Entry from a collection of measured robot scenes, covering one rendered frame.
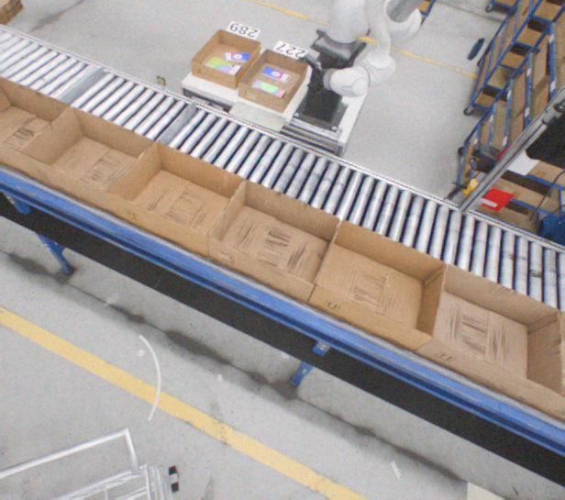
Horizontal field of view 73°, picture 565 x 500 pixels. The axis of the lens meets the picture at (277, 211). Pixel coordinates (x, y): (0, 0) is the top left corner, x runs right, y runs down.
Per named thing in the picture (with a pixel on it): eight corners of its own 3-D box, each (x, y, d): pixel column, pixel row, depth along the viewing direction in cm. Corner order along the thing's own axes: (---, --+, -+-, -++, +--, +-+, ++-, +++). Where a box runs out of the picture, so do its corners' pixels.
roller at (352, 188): (361, 177, 198) (365, 171, 194) (330, 256, 169) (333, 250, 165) (353, 173, 199) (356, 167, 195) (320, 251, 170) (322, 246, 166)
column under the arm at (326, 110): (307, 91, 226) (318, 38, 199) (348, 105, 223) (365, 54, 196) (292, 116, 211) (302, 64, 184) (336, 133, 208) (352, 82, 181)
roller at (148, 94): (157, 95, 215) (156, 88, 211) (96, 154, 186) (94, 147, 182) (149, 93, 216) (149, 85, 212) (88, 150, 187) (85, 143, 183)
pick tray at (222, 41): (260, 56, 240) (261, 41, 232) (235, 91, 218) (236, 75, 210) (219, 43, 243) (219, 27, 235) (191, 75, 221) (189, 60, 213)
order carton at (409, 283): (426, 282, 146) (447, 261, 133) (411, 353, 130) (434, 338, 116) (331, 241, 152) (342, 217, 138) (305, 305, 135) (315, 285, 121)
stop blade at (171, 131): (196, 113, 208) (195, 99, 201) (147, 168, 182) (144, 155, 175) (195, 112, 208) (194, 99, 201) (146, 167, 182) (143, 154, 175)
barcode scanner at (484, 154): (463, 153, 174) (479, 138, 166) (486, 165, 174) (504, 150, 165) (461, 162, 171) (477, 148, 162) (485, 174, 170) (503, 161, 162)
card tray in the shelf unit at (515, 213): (477, 165, 267) (484, 156, 258) (520, 182, 262) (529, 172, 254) (470, 206, 244) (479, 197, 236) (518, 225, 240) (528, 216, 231)
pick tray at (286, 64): (306, 77, 233) (309, 63, 225) (282, 114, 212) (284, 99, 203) (264, 62, 237) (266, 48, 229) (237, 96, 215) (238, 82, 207)
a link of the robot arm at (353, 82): (329, 96, 165) (353, 87, 169) (353, 105, 153) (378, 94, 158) (326, 72, 159) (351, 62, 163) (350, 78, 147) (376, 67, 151)
